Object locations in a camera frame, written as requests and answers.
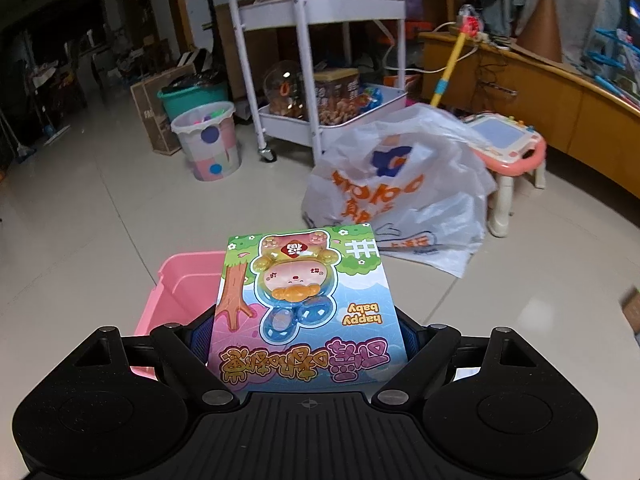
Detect grey cloth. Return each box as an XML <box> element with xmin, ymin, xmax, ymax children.
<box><xmin>495</xmin><ymin>0</ymin><xmax>623</xmax><ymax>61</ymax></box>

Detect pink plastic bin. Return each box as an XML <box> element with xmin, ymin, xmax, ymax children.
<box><xmin>131</xmin><ymin>252</ymin><xmax>226</xmax><ymax>381</ymax></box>

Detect wooden cabinet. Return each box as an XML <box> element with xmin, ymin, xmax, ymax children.
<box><xmin>419</xmin><ymin>31</ymin><xmax>640</xmax><ymax>211</ymax></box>

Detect clear snack jar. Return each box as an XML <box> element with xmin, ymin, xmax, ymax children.
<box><xmin>263</xmin><ymin>60</ymin><xmax>307</xmax><ymax>120</ymax></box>

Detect green plastic bucket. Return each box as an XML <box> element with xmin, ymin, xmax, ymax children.
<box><xmin>157</xmin><ymin>81</ymin><xmax>230</xmax><ymax>122</ymax></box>

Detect white printed plastic bag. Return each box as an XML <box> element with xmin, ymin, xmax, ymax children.
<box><xmin>301</xmin><ymin>104</ymin><xmax>498</xmax><ymax>279</ymax></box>

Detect pink drawing board table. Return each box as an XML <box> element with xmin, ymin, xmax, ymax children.
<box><xmin>460</xmin><ymin>112</ymin><xmax>548</xmax><ymax>238</ymax></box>

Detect floor mop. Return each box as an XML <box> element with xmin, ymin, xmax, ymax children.
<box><xmin>42</xmin><ymin>124</ymin><xmax>71</xmax><ymax>147</ymax></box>

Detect brown cardboard piece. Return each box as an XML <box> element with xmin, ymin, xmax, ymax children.
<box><xmin>619</xmin><ymin>287</ymin><xmax>640</xmax><ymax>336</ymax></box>

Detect brown cardboard box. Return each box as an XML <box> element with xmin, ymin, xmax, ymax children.
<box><xmin>131</xmin><ymin>64</ymin><xmax>198</xmax><ymax>155</ymax></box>

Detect white rolling cart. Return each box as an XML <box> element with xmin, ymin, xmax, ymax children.
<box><xmin>222</xmin><ymin>0</ymin><xmax>408</xmax><ymax>163</ymax></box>

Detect brown paper cone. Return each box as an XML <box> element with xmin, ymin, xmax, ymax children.
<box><xmin>515</xmin><ymin>0</ymin><xmax>565</xmax><ymax>63</ymax></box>

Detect polka-dot waste bin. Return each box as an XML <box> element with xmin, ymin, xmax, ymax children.
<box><xmin>171</xmin><ymin>101</ymin><xmax>243</xmax><ymax>182</ymax></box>

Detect yellow toy stick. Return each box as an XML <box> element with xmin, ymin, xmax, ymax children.
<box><xmin>431</xmin><ymin>5</ymin><xmax>481</xmax><ymax>108</ymax></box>

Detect printed snack box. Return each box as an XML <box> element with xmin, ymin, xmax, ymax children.
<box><xmin>314</xmin><ymin>67</ymin><xmax>362</xmax><ymax>127</ymax></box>

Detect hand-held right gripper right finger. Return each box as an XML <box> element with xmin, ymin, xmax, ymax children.
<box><xmin>371</xmin><ymin>306</ymin><xmax>551</xmax><ymax>408</ymax></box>

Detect blue clothes hangers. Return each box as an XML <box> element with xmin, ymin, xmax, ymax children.
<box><xmin>587</xmin><ymin>27</ymin><xmax>640</xmax><ymax>111</ymax></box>

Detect colourful cartoon toy box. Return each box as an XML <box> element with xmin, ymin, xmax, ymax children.
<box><xmin>207</xmin><ymin>223</ymin><xmax>407</xmax><ymax>393</ymax></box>

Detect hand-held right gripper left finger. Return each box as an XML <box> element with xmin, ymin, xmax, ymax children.
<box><xmin>60</xmin><ymin>305</ymin><xmax>240</xmax><ymax>408</ymax></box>

